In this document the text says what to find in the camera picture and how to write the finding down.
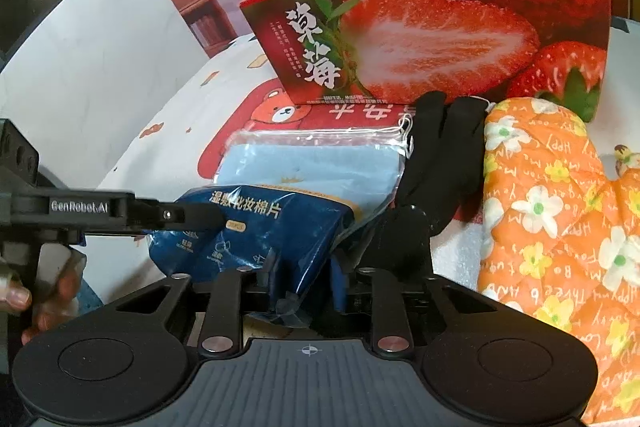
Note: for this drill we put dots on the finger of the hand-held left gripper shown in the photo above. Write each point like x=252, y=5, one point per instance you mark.
x=195, y=217

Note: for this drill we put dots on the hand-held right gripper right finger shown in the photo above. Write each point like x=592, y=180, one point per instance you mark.
x=395, y=307

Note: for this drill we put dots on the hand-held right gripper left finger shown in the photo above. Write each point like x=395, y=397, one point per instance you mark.
x=225, y=307

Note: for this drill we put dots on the dark blue cotton pad packet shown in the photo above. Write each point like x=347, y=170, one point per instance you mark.
x=250, y=237

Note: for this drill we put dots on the red strawberry print box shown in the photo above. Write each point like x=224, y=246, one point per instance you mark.
x=425, y=32

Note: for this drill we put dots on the person's left hand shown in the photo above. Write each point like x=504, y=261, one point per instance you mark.
x=55, y=312

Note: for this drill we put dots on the printed cartoon tablecloth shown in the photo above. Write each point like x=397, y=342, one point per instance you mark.
x=175, y=107

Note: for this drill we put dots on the clear packet of blue face masks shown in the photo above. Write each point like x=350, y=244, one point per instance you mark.
x=310, y=162

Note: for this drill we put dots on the black glove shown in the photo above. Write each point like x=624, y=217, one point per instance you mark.
x=440, y=157

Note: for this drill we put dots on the orange floral oven mitt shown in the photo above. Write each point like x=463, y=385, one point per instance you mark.
x=550, y=217

